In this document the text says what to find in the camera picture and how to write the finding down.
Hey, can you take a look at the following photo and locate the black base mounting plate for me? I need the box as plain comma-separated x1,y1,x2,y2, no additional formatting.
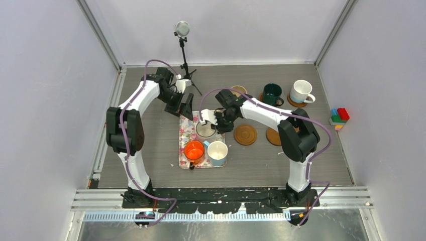
121,187,319,214

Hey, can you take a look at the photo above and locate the purple cable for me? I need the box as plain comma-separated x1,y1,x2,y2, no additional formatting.
199,87,334,227
119,59,178,227

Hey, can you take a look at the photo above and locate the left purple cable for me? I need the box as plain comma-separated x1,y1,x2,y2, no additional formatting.
119,59,178,227

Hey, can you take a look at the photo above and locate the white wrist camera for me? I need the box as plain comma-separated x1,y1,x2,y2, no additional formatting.
175,74,192,93
199,109,217,126

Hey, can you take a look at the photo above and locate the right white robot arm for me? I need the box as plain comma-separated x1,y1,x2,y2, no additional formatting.
212,89,320,206

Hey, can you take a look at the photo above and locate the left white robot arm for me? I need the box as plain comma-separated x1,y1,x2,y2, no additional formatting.
106,67,193,208

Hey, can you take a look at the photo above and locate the colourful toy block stack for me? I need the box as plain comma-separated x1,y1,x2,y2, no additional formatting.
329,108,350,131

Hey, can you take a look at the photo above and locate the white light blue mug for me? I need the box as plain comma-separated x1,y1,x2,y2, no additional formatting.
203,141,228,167

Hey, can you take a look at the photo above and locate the microphone on black tripod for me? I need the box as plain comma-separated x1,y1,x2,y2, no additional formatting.
173,20,203,96

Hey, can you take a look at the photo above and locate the white mug blue base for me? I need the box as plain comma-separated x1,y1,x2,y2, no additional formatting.
290,80,316,103

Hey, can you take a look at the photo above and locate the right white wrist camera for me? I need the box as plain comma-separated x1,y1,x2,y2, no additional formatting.
199,109,217,126

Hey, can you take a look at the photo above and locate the dark green mug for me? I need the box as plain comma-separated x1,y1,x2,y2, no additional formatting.
262,83,284,106

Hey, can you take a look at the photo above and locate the floral serving tray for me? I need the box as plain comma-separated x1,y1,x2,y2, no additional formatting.
178,111,227,169

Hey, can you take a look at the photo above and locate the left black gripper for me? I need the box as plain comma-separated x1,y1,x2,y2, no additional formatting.
157,89,193,121

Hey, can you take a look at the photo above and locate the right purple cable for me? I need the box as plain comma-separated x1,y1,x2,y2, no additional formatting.
199,87,334,227

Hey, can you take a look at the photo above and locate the white mug brown rim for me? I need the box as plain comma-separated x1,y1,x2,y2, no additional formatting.
195,122,216,140

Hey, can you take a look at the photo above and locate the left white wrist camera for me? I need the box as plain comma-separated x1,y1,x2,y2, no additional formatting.
175,74,192,93

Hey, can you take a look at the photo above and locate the orange mug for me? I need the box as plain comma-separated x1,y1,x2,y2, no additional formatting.
184,140,205,170

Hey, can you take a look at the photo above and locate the beige mug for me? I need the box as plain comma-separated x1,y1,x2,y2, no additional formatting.
231,85,247,97

